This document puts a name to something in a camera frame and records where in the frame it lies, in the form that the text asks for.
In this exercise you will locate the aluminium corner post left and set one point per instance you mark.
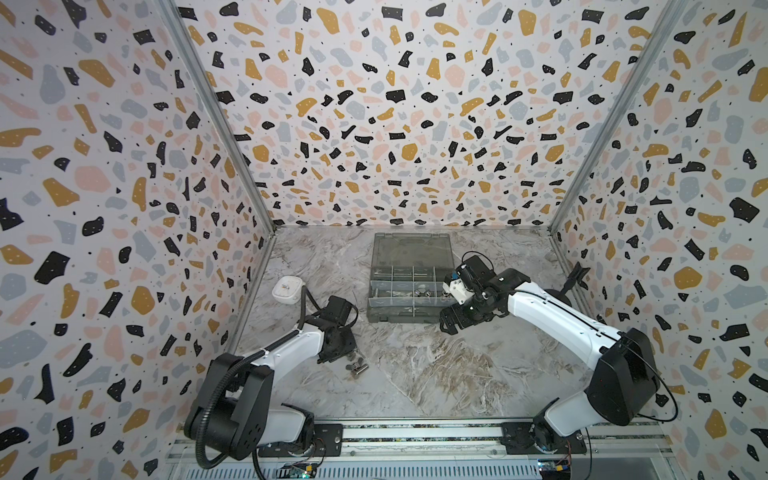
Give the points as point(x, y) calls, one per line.
point(178, 33)

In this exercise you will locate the aluminium corner post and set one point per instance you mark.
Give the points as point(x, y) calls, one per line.
point(662, 30)
point(178, 33)

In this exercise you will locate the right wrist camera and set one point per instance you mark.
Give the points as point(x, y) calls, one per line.
point(458, 290)

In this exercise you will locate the aluminium corner post right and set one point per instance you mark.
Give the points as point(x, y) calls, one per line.
point(662, 30)

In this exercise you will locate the white small square box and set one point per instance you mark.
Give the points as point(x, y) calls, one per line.
point(288, 290)

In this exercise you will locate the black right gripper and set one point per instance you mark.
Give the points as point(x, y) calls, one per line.
point(462, 309)

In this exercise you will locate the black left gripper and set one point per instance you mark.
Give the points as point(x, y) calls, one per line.
point(349, 345)

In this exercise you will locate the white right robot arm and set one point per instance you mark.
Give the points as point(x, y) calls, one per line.
point(624, 377)

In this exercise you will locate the clear plastic organizer box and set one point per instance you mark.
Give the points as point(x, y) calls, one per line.
point(406, 277)

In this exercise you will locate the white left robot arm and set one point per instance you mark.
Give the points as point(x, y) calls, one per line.
point(233, 415)

